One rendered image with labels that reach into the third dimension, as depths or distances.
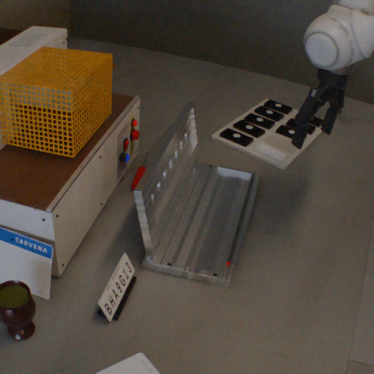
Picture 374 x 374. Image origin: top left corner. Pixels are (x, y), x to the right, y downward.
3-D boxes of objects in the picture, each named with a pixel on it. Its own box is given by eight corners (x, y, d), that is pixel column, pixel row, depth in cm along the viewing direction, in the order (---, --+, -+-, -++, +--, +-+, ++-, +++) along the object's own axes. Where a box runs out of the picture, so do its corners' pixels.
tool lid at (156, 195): (141, 191, 102) (133, 190, 102) (155, 262, 112) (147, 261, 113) (193, 101, 137) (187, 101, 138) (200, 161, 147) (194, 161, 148)
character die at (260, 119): (269, 129, 170) (269, 126, 169) (243, 120, 174) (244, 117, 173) (274, 124, 173) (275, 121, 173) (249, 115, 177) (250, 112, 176)
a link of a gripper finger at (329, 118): (327, 108, 128) (329, 107, 128) (320, 129, 132) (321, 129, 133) (336, 113, 126) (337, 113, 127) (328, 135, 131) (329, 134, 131)
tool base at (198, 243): (231, 288, 111) (234, 277, 109) (142, 267, 114) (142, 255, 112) (259, 181, 146) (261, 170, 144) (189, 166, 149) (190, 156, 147)
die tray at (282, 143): (284, 170, 152) (285, 167, 151) (210, 138, 164) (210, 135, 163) (329, 125, 179) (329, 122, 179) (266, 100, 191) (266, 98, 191)
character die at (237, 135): (245, 147, 159) (246, 144, 158) (219, 136, 163) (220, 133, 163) (252, 141, 162) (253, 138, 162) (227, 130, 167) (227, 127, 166)
